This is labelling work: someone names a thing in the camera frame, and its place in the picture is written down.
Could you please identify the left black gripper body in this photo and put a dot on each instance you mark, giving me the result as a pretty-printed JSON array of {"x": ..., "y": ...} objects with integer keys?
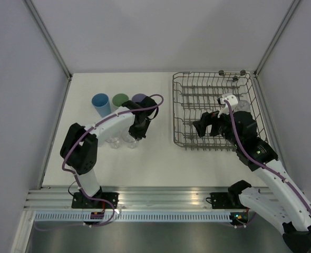
[{"x": 138, "y": 130}]

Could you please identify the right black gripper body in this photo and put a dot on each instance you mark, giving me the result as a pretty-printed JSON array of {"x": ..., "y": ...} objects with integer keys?
[{"x": 222, "y": 125}]

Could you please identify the clear glass cup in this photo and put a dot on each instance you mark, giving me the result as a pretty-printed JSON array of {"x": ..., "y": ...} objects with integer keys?
[
  {"x": 244, "y": 105},
  {"x": 130, "y": 141},
  {"x": 114, "y": 141},
  {"x": 101, "y": 142}
]

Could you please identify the purple plastic cup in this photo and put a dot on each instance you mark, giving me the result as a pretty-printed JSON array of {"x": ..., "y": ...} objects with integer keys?
[{"x": 138, "y": 97}]

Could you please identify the green plastic cup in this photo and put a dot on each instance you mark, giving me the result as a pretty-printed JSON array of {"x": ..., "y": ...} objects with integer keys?
[{"x": 118, "y": 100}]

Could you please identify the blue plastic cup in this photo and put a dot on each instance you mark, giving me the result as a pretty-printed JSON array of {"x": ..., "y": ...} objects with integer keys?
[{"x": 102, "y": 104}]

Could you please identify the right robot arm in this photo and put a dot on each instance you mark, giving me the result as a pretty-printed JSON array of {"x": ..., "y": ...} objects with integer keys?
[{"x": 292, "y": 215}]

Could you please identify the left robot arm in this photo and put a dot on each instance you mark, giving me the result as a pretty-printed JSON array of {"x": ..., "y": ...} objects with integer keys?
[{"x": 80, "y": 147}]

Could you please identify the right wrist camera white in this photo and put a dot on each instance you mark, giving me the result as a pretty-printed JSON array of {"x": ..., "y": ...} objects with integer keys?
[{"x": 228, "y": 102}]

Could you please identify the grey wire dish rack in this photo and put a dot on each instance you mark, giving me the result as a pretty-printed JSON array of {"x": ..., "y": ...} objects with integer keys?
[{"x": 195, "y": 93}]

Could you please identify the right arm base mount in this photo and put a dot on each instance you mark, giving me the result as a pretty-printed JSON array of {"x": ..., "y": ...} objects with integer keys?
[{"x": 224, "y": 200}]

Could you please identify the white slotted cable duct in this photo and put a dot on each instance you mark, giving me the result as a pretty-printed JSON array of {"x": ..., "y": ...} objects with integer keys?
[{"x": 134, "y": 216}]

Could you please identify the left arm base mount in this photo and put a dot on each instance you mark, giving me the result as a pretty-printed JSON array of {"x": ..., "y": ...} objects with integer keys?
[{"x": 80, "y": 201}]

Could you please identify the aluminium mounting rail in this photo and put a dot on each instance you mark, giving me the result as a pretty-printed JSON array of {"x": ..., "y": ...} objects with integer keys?
[{"x": 130, "y": 198}]

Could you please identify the right aluminium frame post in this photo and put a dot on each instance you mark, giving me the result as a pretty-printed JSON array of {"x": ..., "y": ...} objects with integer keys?
[{"x": 277, "y": 35}]

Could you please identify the aluminium frame post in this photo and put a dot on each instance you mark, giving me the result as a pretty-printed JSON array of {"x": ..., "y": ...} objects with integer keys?
[
  {"x": 47, "y": 37},
  {"x": 277, "y": 35}
]

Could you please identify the left aluminium frame post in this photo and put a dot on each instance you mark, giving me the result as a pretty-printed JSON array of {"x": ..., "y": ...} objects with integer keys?
[{"x": 47, "y": 37}]

